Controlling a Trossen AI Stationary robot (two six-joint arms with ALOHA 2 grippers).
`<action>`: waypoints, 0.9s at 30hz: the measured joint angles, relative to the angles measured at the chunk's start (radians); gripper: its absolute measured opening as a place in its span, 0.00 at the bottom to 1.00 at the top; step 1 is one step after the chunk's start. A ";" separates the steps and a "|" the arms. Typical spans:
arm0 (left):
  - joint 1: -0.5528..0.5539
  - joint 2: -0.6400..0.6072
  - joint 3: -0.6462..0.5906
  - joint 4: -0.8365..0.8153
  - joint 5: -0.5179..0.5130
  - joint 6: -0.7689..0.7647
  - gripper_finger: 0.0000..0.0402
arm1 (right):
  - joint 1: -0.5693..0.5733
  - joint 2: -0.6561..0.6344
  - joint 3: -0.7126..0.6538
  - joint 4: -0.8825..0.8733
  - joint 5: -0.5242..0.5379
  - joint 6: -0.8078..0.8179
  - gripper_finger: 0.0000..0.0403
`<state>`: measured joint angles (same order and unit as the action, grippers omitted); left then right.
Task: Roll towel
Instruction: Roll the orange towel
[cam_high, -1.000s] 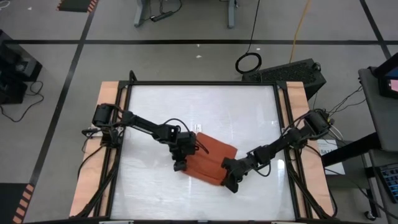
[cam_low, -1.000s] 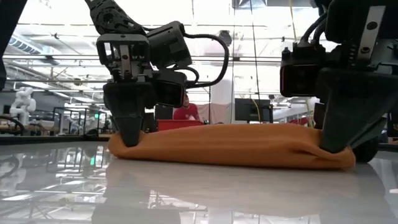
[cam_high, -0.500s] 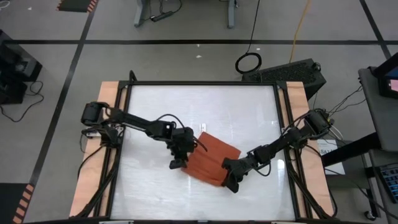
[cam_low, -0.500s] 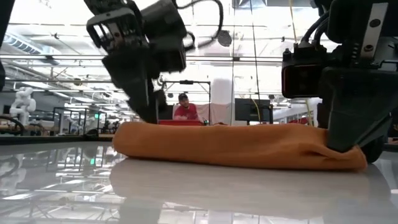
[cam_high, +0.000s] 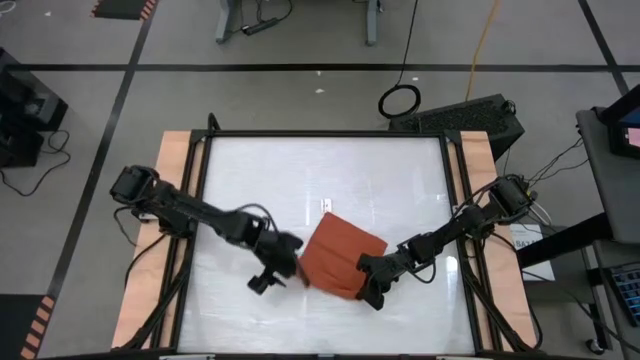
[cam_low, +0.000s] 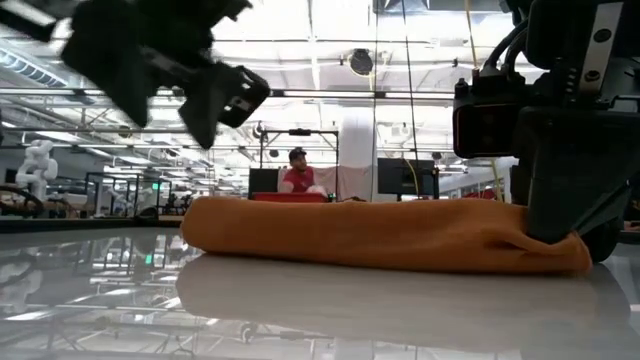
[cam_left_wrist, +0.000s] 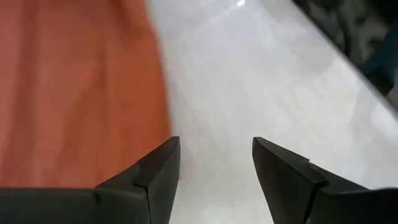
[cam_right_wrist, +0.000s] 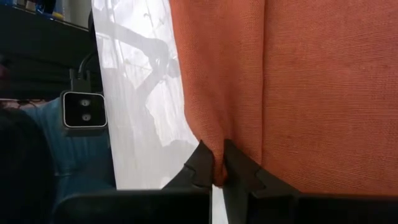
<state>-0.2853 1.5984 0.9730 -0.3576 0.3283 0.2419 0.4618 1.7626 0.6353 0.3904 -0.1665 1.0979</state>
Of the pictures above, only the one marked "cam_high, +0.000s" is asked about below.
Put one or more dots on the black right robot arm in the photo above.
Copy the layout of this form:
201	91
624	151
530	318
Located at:
465	222

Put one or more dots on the black power strip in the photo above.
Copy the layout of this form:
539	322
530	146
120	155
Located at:
260	26

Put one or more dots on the orange cloth towel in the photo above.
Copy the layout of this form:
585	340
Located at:
335	255

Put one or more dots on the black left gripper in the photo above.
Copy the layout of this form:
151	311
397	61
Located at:
280	255

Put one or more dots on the black equipment box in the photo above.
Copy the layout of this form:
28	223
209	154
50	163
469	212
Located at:
25	105

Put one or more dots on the black computer tower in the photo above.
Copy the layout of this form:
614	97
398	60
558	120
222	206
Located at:
460	117

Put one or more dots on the black metal table frame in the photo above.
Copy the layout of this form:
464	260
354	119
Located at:
325	133

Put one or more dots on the black orange striped floor mat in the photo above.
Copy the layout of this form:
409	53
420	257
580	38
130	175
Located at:
15	325
120	9

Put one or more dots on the white paper sheet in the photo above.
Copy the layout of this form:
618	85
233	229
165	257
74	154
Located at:
535	260

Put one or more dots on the black framed monitor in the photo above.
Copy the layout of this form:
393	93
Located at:
617	145

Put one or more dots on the backlit black keyboard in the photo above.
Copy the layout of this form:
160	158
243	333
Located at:
629	295

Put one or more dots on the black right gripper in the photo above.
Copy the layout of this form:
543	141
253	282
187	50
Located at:
382	267

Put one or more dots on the plywood table side board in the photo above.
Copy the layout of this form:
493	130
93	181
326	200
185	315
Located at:
477	150
170	150

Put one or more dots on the grey desk leg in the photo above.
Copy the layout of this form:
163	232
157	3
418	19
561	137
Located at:
226	25
371	25

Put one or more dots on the grey side table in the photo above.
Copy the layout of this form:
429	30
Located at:
610	190

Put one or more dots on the black side table frame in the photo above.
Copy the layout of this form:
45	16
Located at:
565	242

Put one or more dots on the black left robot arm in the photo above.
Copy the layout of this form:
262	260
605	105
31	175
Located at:
190	210

